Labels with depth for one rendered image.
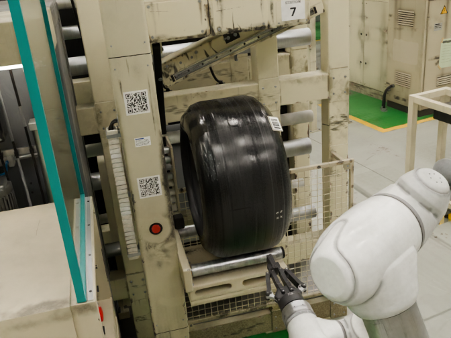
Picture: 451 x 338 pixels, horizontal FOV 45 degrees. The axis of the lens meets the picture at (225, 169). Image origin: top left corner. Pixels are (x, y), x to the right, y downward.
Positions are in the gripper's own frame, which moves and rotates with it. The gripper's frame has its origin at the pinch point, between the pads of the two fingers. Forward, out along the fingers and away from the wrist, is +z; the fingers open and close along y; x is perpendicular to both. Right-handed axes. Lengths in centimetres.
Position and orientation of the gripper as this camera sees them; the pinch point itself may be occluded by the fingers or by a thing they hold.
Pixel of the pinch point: (272, 264)
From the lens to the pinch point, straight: 174.8
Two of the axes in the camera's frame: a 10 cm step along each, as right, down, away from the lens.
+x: 0.5, 8.6, 5.1
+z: -2.5, -4.9, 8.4
